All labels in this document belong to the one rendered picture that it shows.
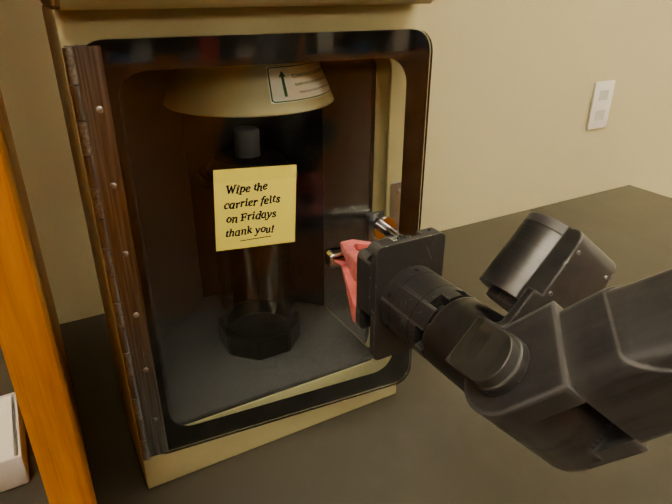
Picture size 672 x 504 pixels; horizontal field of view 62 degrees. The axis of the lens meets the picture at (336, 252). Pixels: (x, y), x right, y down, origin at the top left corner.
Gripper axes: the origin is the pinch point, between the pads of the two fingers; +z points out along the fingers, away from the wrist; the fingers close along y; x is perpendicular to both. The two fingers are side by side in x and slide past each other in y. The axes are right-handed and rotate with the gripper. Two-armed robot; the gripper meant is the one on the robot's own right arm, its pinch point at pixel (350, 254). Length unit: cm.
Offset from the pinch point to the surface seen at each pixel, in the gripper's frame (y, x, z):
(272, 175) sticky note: 7.2, 5.5, 4.7
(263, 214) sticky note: 3.6, 6.5, 4.8
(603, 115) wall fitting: -7, -102, 49
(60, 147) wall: 1, 20, 50
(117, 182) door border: 8.4, 18.4, 5.8
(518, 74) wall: 5, -72, 50
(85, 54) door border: 18.1, 19.0, 5.9
